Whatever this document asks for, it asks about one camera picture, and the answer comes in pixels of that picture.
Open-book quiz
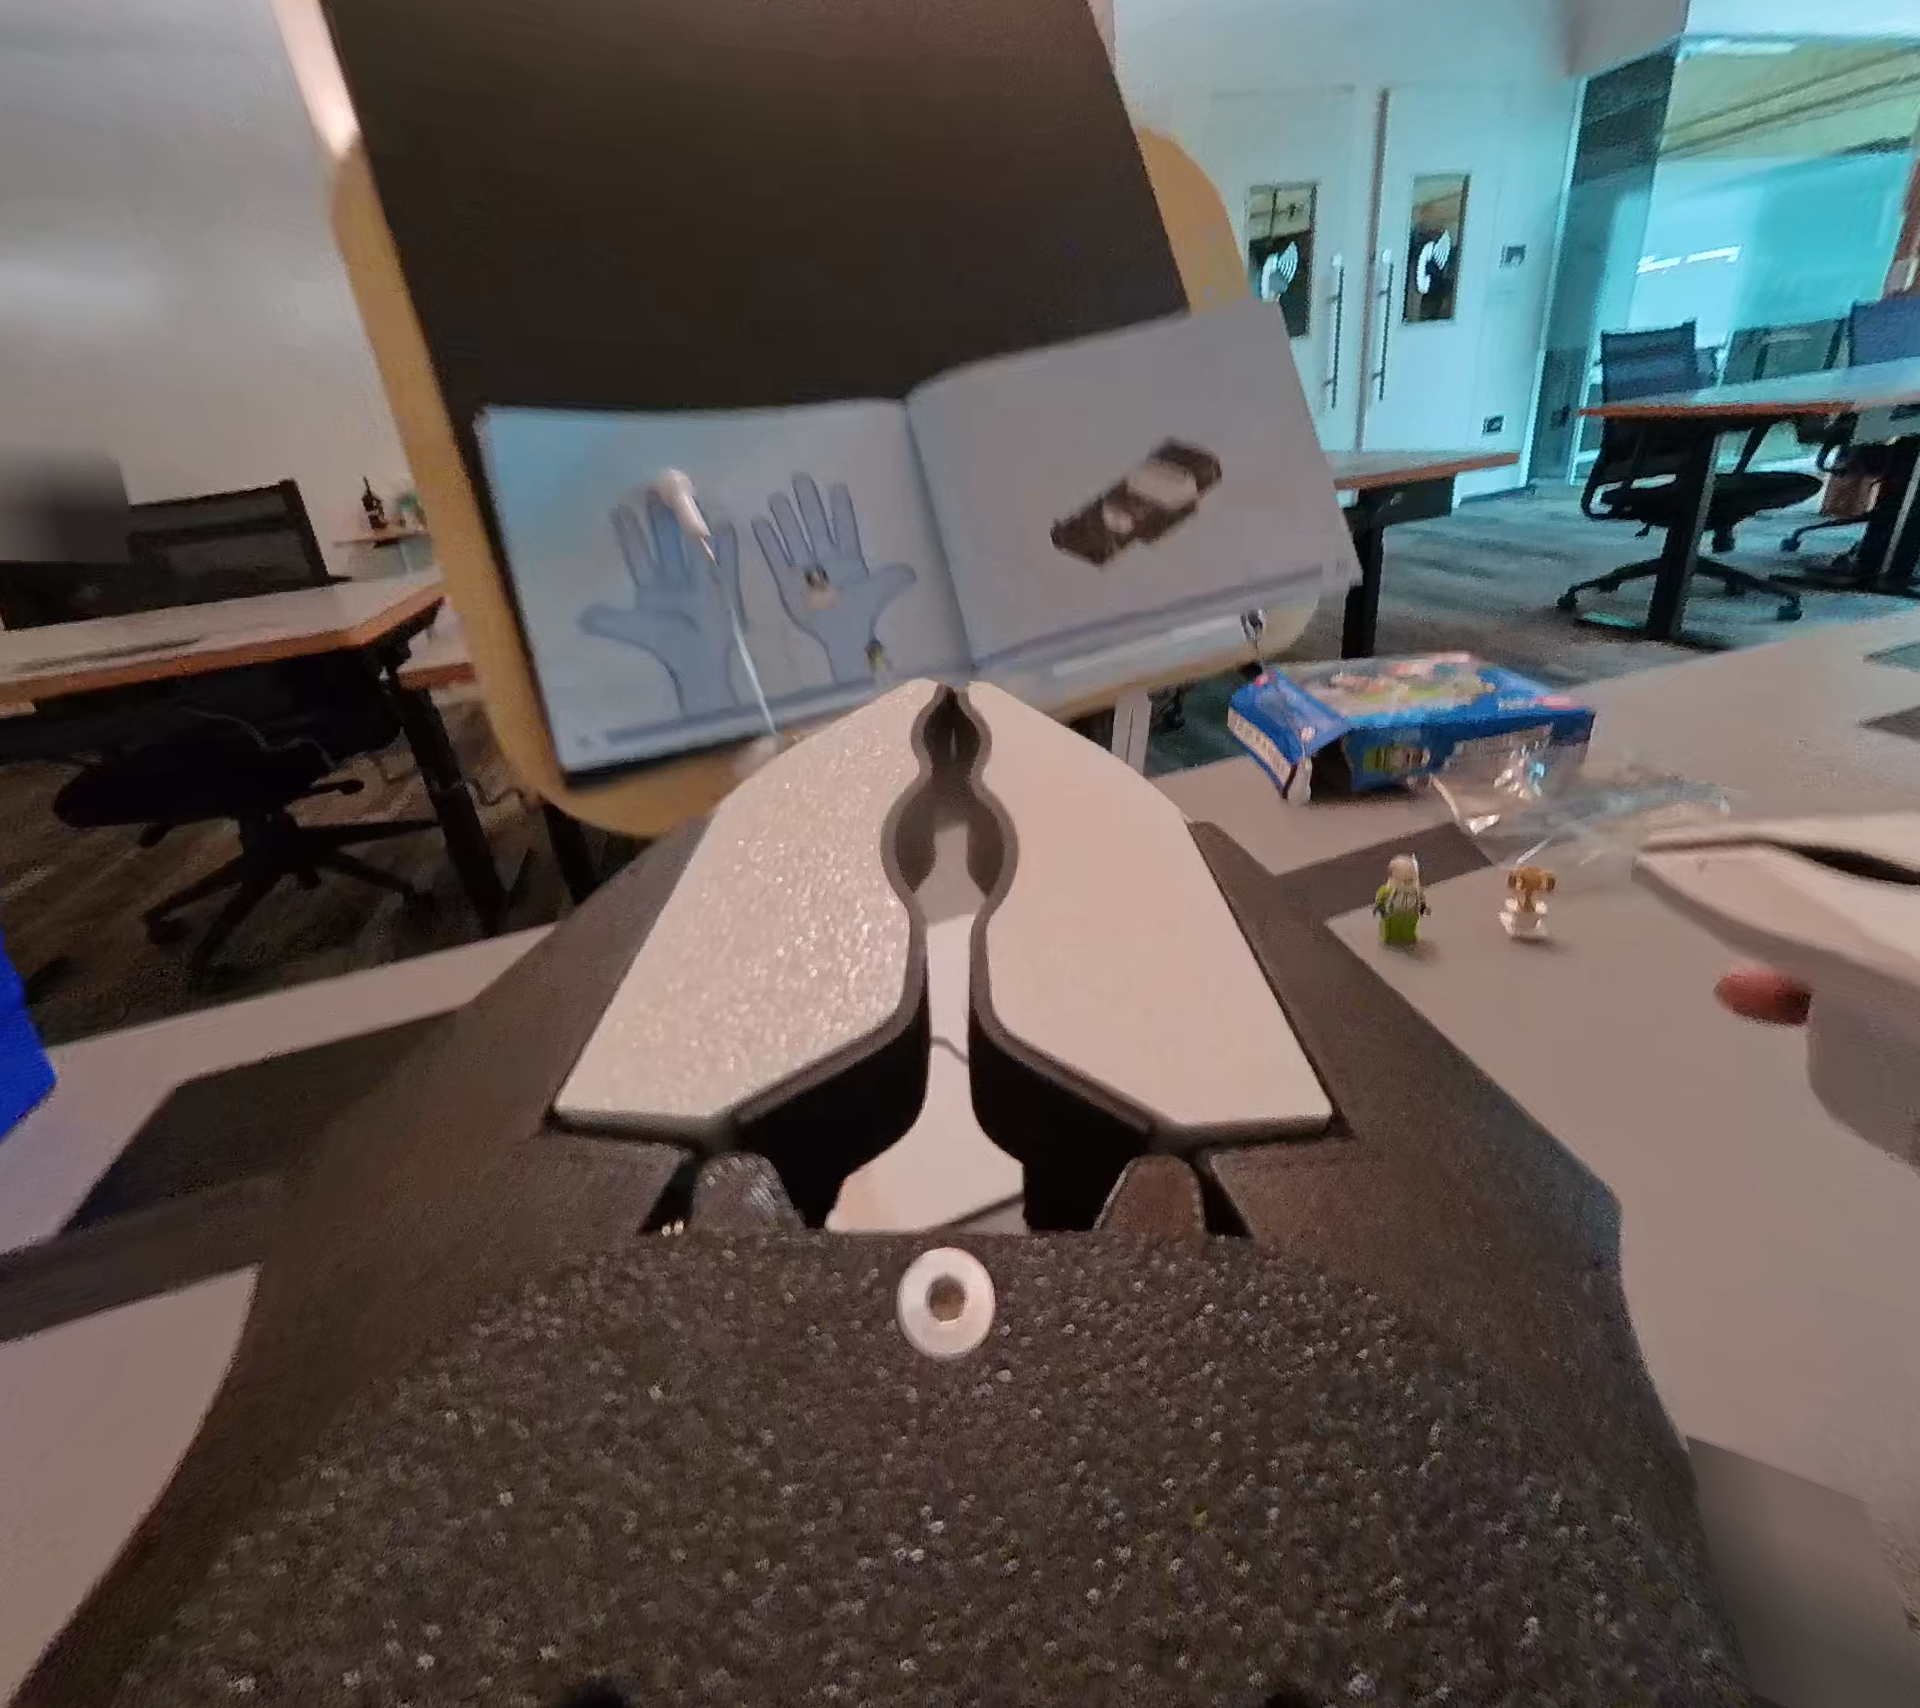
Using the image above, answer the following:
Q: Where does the brown topped desk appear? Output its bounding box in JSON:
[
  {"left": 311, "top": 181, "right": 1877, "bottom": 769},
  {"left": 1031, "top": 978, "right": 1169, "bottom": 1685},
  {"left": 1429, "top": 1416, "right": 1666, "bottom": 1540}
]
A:
[
  {"left": 1322, "top": 450, "right": 1519, "bottom": 665},
  {"left": 1566, "top": 353, "right": 1920, "bottom": 645},
  {"left": 0, "top": 569, "right": 512, "bottom": 946}
]

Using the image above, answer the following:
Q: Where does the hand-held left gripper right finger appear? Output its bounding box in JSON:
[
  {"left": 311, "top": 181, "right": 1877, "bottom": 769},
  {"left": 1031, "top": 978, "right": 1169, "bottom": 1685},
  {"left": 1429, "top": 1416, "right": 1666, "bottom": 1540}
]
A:
[{"left": 961, "top": 680, "right": 1337, "bottom": 1149}]

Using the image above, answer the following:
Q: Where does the white book stand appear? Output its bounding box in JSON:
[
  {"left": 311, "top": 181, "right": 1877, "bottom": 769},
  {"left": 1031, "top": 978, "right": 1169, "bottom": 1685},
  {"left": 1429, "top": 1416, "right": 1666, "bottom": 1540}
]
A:
[{"left": 249, "top": 0, "right": 1337, "bottom": 1235}]

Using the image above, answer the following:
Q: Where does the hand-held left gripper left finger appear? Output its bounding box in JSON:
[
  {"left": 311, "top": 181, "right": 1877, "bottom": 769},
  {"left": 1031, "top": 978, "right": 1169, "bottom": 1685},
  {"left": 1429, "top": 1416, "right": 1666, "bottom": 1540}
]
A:
[{"left": 556, "top": 680, "right": 950, "bottom": 1146}]

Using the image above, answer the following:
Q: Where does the black office chair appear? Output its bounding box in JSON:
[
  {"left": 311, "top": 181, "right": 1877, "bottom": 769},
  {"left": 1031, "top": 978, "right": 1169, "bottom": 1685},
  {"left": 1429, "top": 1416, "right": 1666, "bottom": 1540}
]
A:
[
  {"left": 48, "top": 479, "right": 422, "bottom": 985},
  {"left": 1785, "top": 294, "right": 1920, "bottom": 594},
  {"left": 1556, "top": 322, "right": 1817, "bottom": 630}
]

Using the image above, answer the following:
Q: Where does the blue plastic bin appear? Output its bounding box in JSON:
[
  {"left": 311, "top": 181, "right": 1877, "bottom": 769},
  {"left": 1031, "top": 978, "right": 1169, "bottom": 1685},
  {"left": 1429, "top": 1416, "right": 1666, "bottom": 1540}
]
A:
[{"left": 0, "top": 942, "right": 61, "bottom": 1146}]

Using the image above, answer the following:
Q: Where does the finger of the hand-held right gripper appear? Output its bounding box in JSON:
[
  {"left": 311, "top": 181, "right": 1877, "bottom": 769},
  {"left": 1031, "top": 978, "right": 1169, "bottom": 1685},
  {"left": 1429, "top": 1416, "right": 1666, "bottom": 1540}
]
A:
[{"left": 1634, "top": 824, "right": 1920, "bottom": 996}]

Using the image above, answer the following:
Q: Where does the blue lego box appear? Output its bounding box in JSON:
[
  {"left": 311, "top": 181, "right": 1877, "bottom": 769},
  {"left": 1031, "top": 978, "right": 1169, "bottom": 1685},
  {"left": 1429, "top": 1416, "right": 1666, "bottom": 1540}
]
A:
[{"left": 1228, "top": 649, "right": 1599, "bottom": 802}]

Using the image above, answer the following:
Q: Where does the clear plastic bag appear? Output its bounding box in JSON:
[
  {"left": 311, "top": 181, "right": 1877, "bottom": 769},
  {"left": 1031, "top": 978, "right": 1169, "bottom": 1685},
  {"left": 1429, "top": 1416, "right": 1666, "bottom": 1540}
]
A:
[{"left": 1435, "top": 742, "right": 1743, "bottom": 876}]

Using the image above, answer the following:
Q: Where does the lego instruction booklet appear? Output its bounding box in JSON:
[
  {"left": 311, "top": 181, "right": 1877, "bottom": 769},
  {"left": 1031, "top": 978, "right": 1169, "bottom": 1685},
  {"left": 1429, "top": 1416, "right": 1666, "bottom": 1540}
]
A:
[{"left": 475, "top": 302, "right": 1361, "bottom": 782}]

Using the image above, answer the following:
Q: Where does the person's right hand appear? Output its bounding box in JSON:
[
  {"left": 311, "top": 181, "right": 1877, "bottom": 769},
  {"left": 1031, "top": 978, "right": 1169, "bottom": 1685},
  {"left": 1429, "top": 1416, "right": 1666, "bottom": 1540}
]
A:
[{"left": 1714, "top": 964, "right": 1822, "bottom": 1028}]

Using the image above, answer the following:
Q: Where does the lime green lego minifigure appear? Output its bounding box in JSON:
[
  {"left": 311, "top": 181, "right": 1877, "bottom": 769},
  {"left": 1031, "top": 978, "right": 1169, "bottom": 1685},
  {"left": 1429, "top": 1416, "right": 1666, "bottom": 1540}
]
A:
[{"left": 1371, "top": 853, "right": 1438, "bottom": 953}]

